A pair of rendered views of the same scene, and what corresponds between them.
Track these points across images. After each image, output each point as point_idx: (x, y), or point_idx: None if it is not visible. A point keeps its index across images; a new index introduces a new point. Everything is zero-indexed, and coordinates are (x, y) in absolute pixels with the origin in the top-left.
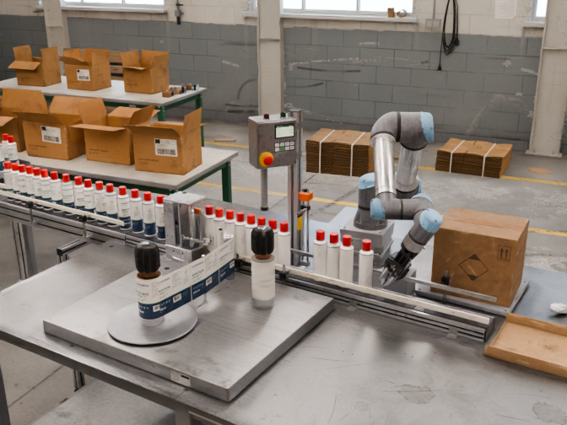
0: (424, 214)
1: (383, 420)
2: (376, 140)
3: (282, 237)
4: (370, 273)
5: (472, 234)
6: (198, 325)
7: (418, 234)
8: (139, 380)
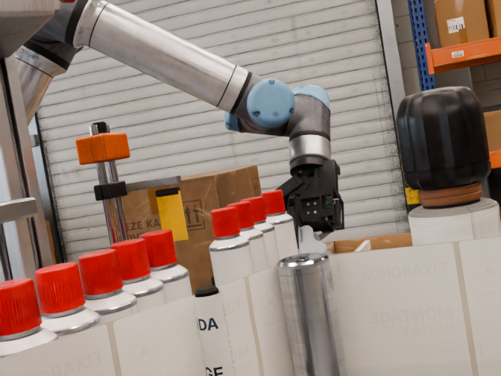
0: (318, 87)
1: None
2: (102, 4)
3: (188, 279)
4: None
5: (237, 171)
6: None
7: (329, 126)
8: None
